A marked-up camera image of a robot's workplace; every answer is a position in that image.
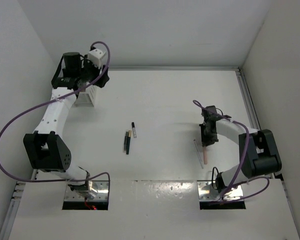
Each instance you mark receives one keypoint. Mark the aluminium frame rail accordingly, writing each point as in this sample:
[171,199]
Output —
[250,100]

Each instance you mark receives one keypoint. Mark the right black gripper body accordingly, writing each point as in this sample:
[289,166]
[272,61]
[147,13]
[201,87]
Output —
[209,138]

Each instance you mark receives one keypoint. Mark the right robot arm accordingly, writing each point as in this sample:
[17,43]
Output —
[238,133]

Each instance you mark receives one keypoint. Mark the metal base plate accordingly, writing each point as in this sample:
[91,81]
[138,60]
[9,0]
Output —
[207,193]
[92,191]

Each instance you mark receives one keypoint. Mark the white two-slot organizer box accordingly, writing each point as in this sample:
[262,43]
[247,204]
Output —
[88,97]

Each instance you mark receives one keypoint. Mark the dark green gold pencil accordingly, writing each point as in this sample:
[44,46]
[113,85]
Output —
[128,142]

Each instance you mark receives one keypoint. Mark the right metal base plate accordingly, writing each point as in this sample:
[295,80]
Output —
[207,193]

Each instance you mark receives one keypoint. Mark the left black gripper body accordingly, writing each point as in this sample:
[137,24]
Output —
[89,71]

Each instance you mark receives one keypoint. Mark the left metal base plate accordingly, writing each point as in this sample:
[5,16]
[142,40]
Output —
[92,191]

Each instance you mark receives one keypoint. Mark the black grey makeup pencil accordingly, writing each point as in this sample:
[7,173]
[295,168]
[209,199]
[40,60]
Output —
[125,140]

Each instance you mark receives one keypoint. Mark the thin clear silver stick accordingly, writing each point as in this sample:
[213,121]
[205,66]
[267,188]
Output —
[198,154]

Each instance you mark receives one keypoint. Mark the pink makeup stick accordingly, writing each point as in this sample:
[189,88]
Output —
[205,156]

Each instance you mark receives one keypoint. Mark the black clear mascara tube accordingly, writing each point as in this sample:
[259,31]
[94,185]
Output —
[133,130]

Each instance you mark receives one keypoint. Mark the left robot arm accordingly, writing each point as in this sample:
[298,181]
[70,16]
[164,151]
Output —
[45,147]

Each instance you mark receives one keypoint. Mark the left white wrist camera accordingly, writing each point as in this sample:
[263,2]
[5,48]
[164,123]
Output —
[96,57]

